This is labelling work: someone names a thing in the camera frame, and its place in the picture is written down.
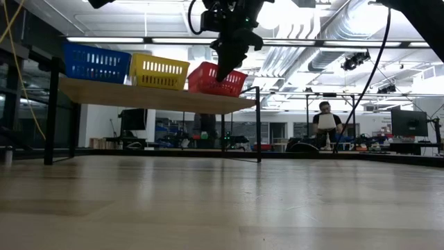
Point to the round ceiling spotlight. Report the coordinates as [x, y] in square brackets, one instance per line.
[354, 62]

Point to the blue plastic basket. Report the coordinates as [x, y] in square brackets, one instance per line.
[93, 74]

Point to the wooden shelf riser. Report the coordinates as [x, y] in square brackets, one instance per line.
[156, 99]

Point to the overhead LED light bar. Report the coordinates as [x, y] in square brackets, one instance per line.
[104, 39]

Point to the yellow plastic basket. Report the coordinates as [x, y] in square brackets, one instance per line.
[159, 80]

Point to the person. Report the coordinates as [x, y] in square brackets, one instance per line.
[205, 123]
[324, 107]

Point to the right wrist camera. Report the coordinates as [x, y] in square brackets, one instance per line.
[211, 21]

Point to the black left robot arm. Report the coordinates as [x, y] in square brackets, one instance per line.
[98, 2]

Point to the stack of wooden boxes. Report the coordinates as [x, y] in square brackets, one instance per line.
[97, 143]

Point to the black metal rig frame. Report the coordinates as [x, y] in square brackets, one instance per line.
[104, 151]

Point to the black computer monitor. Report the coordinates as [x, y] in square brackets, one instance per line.
[408, 123]
[133, 119]

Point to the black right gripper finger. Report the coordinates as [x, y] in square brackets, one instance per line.
[256, 41]
[229, 59]

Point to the silver ventilation duct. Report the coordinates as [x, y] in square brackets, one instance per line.
[329, 59]

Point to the pink plastic basket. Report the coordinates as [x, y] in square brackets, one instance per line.
[204, 80]

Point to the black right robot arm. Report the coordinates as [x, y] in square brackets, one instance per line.
[423, 21]

